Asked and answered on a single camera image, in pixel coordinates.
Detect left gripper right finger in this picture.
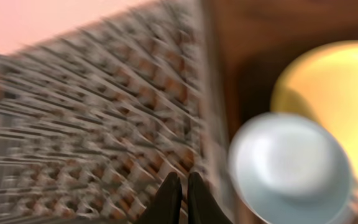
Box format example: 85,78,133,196
187,172,232,224

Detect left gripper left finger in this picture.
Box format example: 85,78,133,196
134,172,183,224

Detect light blue bowl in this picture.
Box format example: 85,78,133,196
227,113,356,224

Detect grey plastic dish rack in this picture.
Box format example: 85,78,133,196
0,1,234,223

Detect brown serving tray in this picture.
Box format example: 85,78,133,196
209,27,358,224

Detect yellow plate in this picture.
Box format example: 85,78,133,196
270,40,358,180

